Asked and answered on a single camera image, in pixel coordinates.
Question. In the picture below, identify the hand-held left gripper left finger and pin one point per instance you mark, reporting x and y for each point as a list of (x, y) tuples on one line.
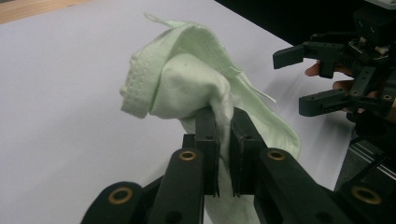
[(208, 149)]

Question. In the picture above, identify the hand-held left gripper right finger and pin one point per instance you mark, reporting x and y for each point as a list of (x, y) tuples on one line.
[(244, 146)]

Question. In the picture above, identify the aluminium rail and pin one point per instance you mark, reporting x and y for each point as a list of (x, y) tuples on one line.
[(370, 160)]

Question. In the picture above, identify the light green baby shirt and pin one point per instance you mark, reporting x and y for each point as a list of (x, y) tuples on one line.
[(180, 77)]

